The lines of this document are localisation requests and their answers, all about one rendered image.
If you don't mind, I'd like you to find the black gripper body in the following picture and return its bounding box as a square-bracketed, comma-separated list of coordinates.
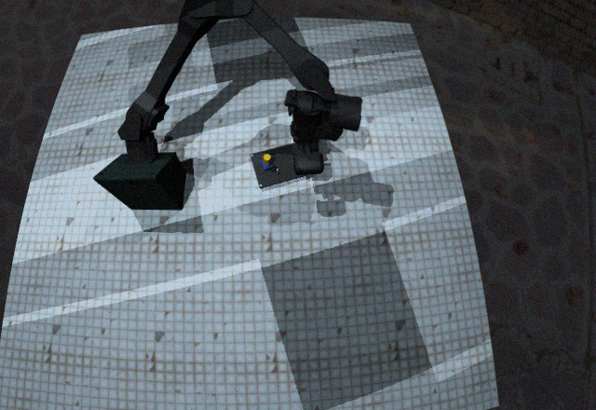
[288, 106, 324, 175]

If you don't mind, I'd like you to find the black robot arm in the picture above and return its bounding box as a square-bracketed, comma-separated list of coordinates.
[117, 0, 362, 165]

